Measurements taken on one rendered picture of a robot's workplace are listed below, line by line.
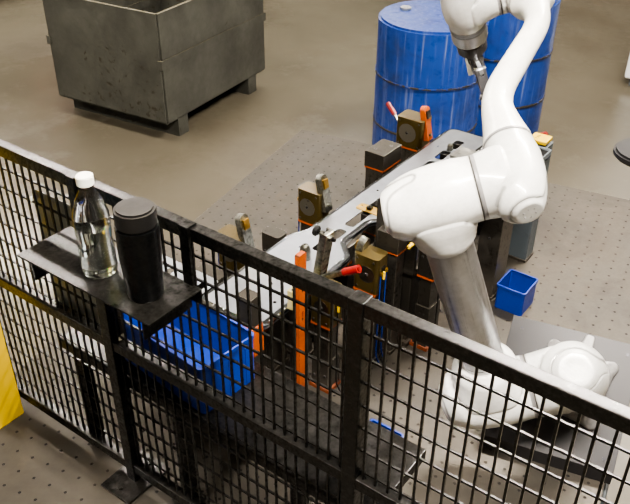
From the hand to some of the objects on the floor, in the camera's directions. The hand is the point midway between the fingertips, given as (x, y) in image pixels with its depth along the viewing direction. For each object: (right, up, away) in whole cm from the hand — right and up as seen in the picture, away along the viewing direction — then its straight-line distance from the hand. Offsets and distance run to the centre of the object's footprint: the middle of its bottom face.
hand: (480, 89), depth 216 cm
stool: (+114, -43, +201) cm, 235 cm away
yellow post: (-132, -146, +41) cm, 201 cm away
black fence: (-64, -169, +8) cm, 181 cm away
